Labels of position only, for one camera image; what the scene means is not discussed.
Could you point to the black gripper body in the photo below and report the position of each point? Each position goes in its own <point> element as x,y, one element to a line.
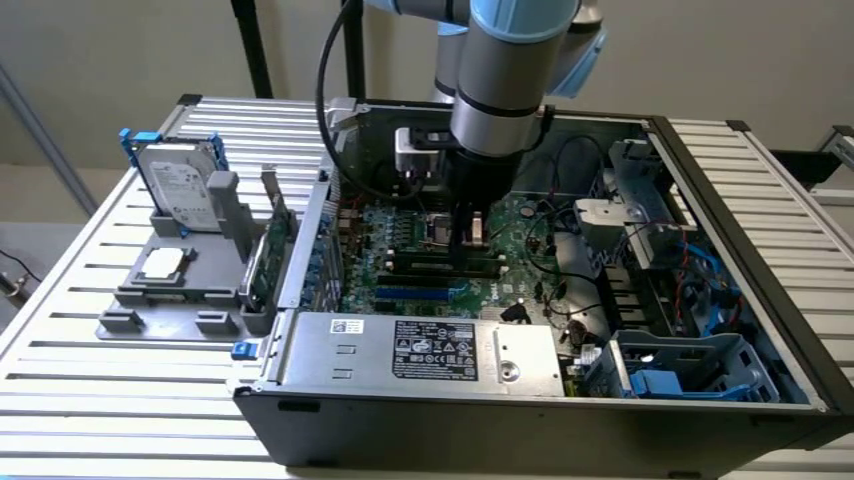
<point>482,175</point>

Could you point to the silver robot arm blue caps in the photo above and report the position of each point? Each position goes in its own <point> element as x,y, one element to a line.
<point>501,75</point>

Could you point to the black RAM slot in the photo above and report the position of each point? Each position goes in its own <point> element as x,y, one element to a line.
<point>401,265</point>
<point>427,275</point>

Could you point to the blue expansion slot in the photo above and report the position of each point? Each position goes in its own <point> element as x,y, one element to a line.
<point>414,292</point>

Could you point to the CPU socket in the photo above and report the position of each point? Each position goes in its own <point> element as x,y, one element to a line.
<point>434,225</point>

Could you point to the green motherboard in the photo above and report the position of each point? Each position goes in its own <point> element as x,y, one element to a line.
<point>534,245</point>

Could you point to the grey metal drive cage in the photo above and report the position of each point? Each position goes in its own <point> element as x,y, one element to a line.
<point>634,200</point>

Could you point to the green graphics card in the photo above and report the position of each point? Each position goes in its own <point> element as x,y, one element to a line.
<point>270,260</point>

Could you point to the grey power supply unit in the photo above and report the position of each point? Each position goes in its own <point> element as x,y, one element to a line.
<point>361,370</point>

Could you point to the black open PC case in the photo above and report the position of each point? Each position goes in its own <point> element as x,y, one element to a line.
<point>467,430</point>

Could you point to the blue case latch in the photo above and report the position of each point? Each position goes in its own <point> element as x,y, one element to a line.
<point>245,349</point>

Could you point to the grey blue disk bay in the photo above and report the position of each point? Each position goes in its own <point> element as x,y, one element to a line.
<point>694,350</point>

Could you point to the silver hard disk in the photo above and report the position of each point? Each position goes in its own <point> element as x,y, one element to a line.
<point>176,185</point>

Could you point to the silver CPU chip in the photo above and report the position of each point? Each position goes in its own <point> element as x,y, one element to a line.
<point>163,261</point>

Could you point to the grey parts rack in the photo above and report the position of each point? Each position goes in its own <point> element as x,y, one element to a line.
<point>167,320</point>

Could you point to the grey metal bar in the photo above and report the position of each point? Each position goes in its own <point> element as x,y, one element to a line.
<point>47,140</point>

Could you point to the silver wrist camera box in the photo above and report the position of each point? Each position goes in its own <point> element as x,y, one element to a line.
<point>417,150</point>

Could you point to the black stand post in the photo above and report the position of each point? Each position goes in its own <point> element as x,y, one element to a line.
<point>254,45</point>
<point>355,65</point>

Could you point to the blue disk bracket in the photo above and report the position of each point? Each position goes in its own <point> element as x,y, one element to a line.
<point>143,136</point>

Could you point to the aluminium frame rail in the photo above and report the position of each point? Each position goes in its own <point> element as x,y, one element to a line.
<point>837,145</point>

